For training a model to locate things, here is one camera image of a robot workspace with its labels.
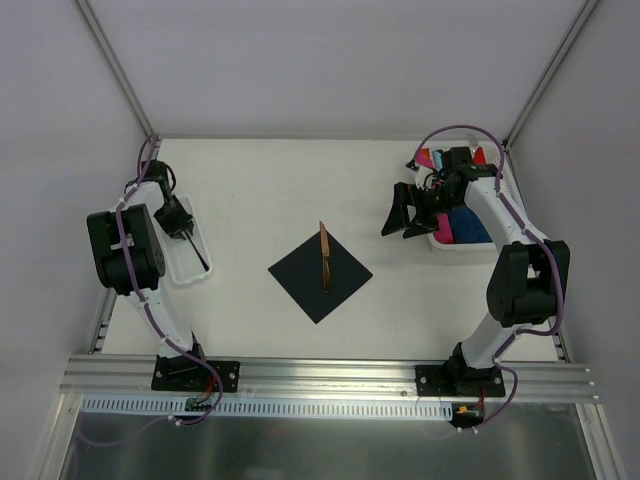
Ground dark purple fork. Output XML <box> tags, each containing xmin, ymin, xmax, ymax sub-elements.
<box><xmin>184</xmin><ymin>231</ymin><xmax>210</xmax><ymax>272</ymax></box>

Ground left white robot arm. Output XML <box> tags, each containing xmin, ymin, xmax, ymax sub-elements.
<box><xmin>86</xmin><ymin>160</ymin><xmax>211</xmax><ymax>390</ymax></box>

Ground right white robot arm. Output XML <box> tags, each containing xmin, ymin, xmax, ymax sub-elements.
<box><xmin>381</xmin><ymin>147</ymin><xmax>570</xmax><ymax>396</ymax></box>

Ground pink rolled napkin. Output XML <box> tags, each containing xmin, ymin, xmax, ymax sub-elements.
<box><xmin>415</xmin><ymin>148</ymin><xmax>454</xmax><ymax>244</ymax></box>

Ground cyan rolled napkin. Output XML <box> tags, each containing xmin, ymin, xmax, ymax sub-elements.
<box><xmin>432</xmin><ymin>150</ymin><xmax>443</xmax><ymax>171</ymax></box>

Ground red rolled napkin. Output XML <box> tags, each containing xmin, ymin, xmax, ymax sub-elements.
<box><xmin>473</xmin><ymin>147</ymin><xmax>486</xmax><ymax>165</ymax></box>

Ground small white utensil tray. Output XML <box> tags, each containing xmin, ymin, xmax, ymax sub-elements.
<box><xmin>162</xmin><ymin>195</ymin><xmax>213</xmax><ymax>286</ymax></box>

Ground large white basket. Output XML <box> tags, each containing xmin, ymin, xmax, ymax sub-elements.
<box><xmin>420</xmin><ymin>139</ymin><xmax>500</xmax><ymax>254</ymax></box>

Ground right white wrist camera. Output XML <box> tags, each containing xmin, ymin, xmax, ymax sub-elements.
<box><xmin>405</xmin><ymin>160</ymin><xmax>442</xmax><ymax>190</ymax></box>

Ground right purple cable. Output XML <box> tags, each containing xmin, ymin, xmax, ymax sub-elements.
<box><xmin>412</xmin><ymin>124</ymin><xmax>565</xmax><ymax>435</ymax></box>

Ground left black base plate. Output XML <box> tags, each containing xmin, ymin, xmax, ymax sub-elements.
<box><xmin>151</xmin><ymin>356</ymin><xmax>241</xmax><ymax>394</ymax></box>

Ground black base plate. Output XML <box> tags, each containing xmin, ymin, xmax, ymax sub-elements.
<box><xmin>151</xmin><ymin>356</ymin><xmax>241</xmax><ymax>394</ymax></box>
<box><xmin>414</xmin><ymin>364</ymin><xmax>506</xmax><ymax>398</ymax></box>

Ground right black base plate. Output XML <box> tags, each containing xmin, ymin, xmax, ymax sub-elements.
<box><xmin>414</xmin><ymin>364</ymin><xmax>506</xmax><ymax>398</ymax></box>

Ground aluminium mounting rail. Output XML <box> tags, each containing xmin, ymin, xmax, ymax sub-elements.
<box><xmin>59</xmin><ymin>354</ymin><xmax>601</xmax><ymax>404</ymax></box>

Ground white slotted cable duct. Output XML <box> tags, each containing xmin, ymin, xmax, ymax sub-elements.
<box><xmin>81</xmin><ymin>395</ymin><xmax>453</xmax><ymax>422</ymax></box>

